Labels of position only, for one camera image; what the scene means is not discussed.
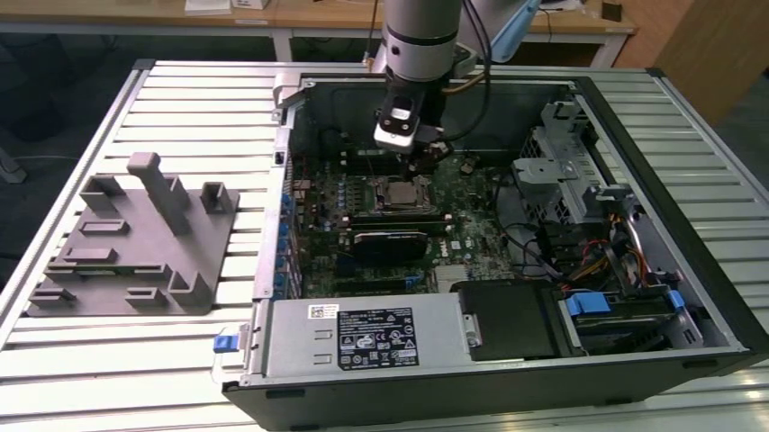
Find silver CPU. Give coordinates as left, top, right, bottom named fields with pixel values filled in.
left=387, top=182, right=426, bottom=207

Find CPU socket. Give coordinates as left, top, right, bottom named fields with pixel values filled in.
left=371, top=175, right=439, bottom=215

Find silver drive cage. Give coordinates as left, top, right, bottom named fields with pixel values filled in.
left=508, top=101, right=631, bottom=226

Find wooden desk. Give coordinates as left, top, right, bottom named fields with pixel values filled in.
left=0, top=0, right=639, bottom=68

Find black graphics card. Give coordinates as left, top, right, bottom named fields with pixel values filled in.
left=350, top=231, right=431, bottom=262

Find green motherboard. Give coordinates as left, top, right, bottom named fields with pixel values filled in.
left=287, top=152, right=523, bottom=301

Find small silver heatsink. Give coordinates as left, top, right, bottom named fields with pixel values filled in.
left=432, top=265, right=474, bottom=284

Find black expansion slot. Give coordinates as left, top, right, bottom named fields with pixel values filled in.
left=332, top=279, right=404, bottom=292

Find white paper box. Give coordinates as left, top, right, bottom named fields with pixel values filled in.
left=183, top=0, right=233, bottom=14

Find brown wooden cabinet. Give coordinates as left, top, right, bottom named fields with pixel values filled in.
left=615, top=0, right=769, bottom=130

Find blue disk carrier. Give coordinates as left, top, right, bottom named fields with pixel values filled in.
left=562, top=290, right=685, bottom=355

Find silver power supply unit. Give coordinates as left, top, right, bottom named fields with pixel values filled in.
left=263, top=294, right=486, bottom=379

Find grey parts rack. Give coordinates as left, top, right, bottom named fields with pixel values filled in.
left=24, top=151, right=241, bottom=319

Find green RAM stick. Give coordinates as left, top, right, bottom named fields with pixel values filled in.
left=75, top=267, right=163, bottom=276

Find blue plastic latch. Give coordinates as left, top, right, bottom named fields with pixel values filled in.
left=213, top=327, right=241, bottom=355

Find black open PC case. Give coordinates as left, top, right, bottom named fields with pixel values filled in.
left=219, top=67, right=763, bottom=432

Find grey stand foot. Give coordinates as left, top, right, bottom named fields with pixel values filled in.
left=0, top=148, right=27, bottom=184

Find black camera cable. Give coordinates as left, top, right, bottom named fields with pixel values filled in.
left=440, top=0, right=492, bottom=141

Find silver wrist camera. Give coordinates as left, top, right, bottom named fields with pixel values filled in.
left=372, top=96, right=422, bottom=149

